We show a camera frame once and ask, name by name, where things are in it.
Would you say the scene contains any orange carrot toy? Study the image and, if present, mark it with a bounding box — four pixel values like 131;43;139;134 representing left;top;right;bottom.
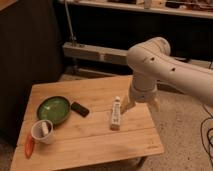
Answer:
25;134;35;158

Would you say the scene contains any white block in cup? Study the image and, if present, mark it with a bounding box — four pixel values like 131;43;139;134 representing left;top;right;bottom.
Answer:
41;122;49;136

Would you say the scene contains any metal stand pole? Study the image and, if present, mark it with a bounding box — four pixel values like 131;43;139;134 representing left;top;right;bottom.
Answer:
64;0;76;46

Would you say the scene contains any black rectangular block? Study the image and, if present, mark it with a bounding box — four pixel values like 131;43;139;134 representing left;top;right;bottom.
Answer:
71;102;89;117

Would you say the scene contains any white cup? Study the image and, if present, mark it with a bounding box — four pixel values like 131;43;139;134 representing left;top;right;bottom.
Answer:
31;120;54;144

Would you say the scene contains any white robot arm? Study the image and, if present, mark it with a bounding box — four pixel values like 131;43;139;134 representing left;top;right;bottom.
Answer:
121;37;213;113

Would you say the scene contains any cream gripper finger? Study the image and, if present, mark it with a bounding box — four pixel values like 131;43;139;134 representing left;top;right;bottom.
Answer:
150;99;160;110
121;99;136;113

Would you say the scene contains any upper wooden shelf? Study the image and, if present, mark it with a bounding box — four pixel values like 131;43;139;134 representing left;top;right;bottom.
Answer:
57;0;213;19

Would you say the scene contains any wooden table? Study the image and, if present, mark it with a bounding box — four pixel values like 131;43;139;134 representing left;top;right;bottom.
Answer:
10;76;164;171

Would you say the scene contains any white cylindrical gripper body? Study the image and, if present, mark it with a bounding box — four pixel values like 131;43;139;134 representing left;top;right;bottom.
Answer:
129;87;157;103

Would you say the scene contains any green bowl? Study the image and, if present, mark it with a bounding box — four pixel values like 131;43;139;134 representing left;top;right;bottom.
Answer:
37;96;70;125

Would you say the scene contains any black cable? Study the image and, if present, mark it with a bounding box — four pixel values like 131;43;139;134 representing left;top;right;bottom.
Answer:
199;104;213;159

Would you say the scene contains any black flat object on shelf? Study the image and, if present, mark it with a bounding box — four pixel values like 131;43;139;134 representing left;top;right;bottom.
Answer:
172;57;191;63

